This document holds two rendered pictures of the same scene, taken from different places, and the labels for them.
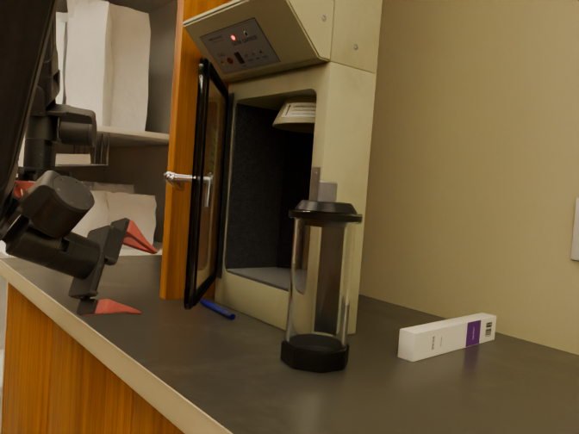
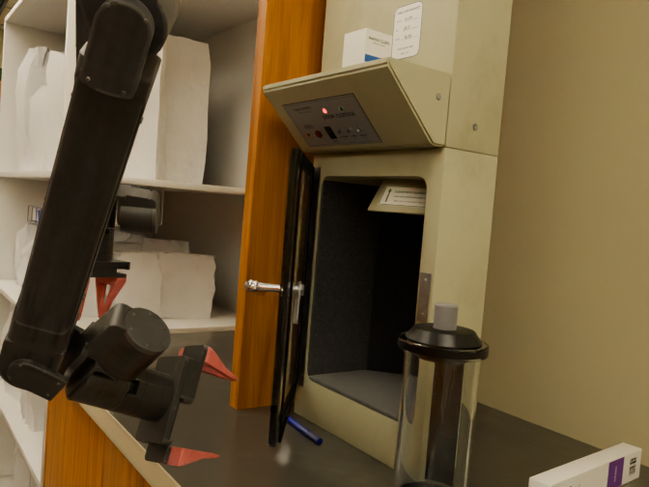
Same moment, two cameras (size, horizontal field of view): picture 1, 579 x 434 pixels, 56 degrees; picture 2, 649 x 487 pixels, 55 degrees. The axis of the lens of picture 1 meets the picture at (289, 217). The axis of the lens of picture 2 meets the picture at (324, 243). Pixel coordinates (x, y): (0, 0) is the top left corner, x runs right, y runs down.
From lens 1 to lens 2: 14 cm
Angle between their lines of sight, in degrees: 3
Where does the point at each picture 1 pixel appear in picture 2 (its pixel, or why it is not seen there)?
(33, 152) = not seen: hidden behind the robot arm
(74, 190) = (148, 327)
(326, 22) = (441, 101)
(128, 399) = not seen: outside the picture
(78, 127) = (140, 212)
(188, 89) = (266, 161)
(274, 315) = (370, 443)
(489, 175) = (630, 268)
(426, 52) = (549, 111)
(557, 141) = not seen: outside the picture
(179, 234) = (254, 332)
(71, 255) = (141, 398)
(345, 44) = (463, 125)
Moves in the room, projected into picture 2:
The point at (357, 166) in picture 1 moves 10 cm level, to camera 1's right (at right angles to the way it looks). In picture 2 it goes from (473, 269) to (543, 274)
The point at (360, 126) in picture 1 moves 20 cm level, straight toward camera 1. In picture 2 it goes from (478, 220) to (492, 220)
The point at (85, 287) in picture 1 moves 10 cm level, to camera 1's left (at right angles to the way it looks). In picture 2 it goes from (157, 433) to (72, 425)
